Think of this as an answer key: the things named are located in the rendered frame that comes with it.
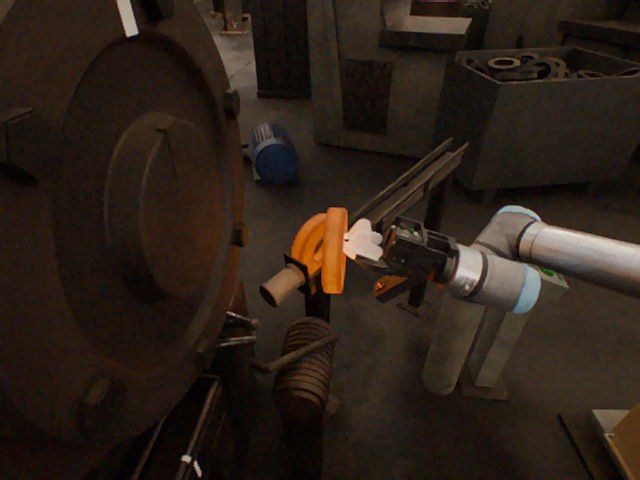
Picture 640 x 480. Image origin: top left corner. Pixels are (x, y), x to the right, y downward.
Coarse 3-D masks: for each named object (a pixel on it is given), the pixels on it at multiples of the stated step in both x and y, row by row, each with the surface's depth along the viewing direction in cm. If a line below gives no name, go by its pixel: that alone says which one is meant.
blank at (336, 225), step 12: (336, 216) 63; (324, 228) 62; (336, 228) 62; (324, 240) 61; (336, 240) 61; (324, 252) 61; (336, 252) 61; (324, 264) 61; (336, 264) 61; (324, 276) 62; (336, 276) 62; (324, 288) 65; (336, 288) 64
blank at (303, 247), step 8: (320, 216) 85; (304, 224) 84; (312, 224) 83; (320, 224) 83; (304, 232) 82; (312, 232) 82; (320, 232) 84; (296, 240) 83; (304, 240) 82; (312, 240) 83; (296, 248) 83; (304, 248) 82; (312, 248) 85; (320, 248) 92; (296, 256) 83; (304, 256) 84; (312, 256) 86; (320, 256) 91; (312, 264) 87; (320, 264) 90; (312, 272) 89
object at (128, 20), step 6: (120, 0) 18; (126, 0) 18; (120, 6) 18; (126, 6) 18; (120, 12) 18; (126, 12) 18; (126, 18) 18; (132, 18) 19; (126, 24) 18; (132, 24) 19; (126, 30) 18; (132, 30) 19
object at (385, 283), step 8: (416, 272) 67; (424, 272) 67; (384, 280) 72; (392, 280) 71; (400, 280) 69; (408, 280) 68; (416, 280) 67; (424, 280) 67; (376, 288) 72; (384, 288) 71; (392, 288) 69; (400, 288) 69; (408, 288) 69; (376, 296) 71; (384, 296) 71; (392, 296) 71
